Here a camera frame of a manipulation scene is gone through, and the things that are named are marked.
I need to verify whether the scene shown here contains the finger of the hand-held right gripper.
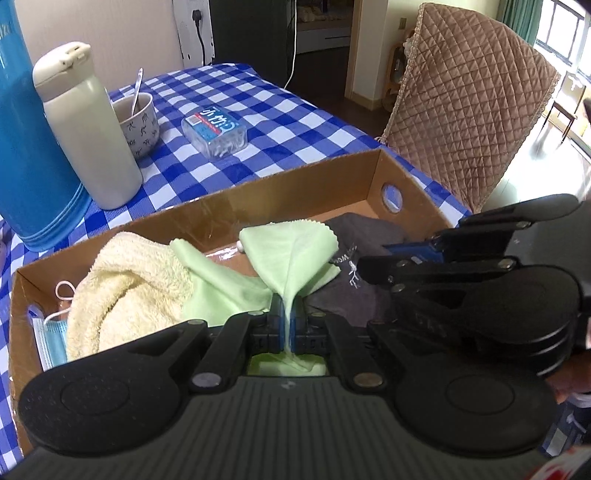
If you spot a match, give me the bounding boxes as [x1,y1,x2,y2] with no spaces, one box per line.
[358,255,519,297]
[387,194,581,263]

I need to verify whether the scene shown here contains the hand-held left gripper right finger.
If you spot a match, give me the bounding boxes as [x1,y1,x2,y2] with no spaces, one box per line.
[293,295,402,394]

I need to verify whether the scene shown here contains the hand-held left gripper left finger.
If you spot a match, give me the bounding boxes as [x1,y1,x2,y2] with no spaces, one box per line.
[131,293,285,394]

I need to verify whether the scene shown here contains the dark grey printed sock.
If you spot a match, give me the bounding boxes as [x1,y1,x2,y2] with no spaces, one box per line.
[305,212,413,324]

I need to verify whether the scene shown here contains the light green cloth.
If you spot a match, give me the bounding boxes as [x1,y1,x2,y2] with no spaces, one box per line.
[170,220,341,377]

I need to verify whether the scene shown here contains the brown cardboard box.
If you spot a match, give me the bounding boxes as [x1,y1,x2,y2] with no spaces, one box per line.
[8,148,472,457]

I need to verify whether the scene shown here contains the pale yellow towel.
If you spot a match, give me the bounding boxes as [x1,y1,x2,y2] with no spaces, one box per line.
[67,232,195,361]

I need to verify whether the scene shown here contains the blue face mask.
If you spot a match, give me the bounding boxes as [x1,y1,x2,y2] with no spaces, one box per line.
[28,281,77,373]

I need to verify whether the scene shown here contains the person's right hand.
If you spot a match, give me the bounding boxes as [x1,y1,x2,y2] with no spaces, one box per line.
[549,351,583,406]

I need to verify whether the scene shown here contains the red white printed clothing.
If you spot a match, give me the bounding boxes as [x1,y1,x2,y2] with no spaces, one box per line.
[526,443,591,480]

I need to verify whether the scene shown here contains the chair with quilted cover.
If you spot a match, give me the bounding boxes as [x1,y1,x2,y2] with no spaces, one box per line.
[376,2,562,214]

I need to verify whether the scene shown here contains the blue white checked tablecloth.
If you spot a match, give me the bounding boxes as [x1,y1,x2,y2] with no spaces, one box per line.
[0,62,472,467]

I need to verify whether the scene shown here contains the clear plastic swab box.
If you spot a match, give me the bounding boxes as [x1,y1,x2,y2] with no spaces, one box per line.
[181,105,248,160]

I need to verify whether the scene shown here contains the wooden chair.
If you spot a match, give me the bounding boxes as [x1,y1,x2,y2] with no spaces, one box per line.
[547,71,588,145]

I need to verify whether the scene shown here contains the patterned ceramic cup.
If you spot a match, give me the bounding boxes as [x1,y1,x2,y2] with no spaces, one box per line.
[111,92,160,160]

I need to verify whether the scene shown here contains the green curtain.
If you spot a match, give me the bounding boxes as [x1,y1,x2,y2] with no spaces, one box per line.
[501,0,542,43]

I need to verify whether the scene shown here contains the white insulated bottle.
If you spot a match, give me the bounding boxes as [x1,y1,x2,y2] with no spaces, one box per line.
[32,41,144,210]

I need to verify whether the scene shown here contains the black computer tower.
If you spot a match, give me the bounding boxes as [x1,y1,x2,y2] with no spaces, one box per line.
[173,0,297,89]

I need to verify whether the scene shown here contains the metal spoon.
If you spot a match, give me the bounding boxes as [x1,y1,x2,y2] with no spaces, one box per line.
[130,68,145,116]

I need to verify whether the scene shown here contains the blue thermos jug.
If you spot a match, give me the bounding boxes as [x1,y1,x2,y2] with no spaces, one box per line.
[0,0,93,253]

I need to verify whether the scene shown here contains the white cable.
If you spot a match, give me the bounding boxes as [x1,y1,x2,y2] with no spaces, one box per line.
[283,0,297,91]

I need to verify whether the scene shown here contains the black plug cable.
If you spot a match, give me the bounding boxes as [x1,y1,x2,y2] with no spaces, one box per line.
[191,9,209,66]

